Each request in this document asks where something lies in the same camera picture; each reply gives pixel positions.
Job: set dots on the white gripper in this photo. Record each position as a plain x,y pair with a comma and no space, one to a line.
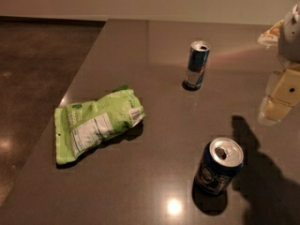
291,37

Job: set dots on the silver blue energy drink can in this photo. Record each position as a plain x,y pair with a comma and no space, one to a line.
198,56

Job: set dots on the green rice chip bag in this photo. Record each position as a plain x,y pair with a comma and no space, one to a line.
82,126

